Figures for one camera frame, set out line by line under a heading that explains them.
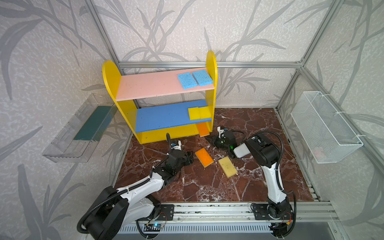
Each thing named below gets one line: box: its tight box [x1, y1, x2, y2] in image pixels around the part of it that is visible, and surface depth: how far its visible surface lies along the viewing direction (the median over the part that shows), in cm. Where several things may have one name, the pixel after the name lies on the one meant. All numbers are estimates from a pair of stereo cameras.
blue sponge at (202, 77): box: [192, 69, 214, 87], surface depth 79 cm
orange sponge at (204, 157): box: [195, 147, 214, 168], surface depth 94 cm
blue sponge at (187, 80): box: [177, 72, 198, 90], surface depth 78 cm
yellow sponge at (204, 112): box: [198, 106, 212, 120], surface depth 98 cm
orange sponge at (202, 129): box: [196, 122, 210, 138], surface depth 107 cm
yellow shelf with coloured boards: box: [102, 50, 218, 145], surface depth 82 cm
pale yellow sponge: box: [218, 156, 238, 178], surface depth 90 cm
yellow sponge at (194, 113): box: [188, 107, 201, 121], surface depth 98 cm
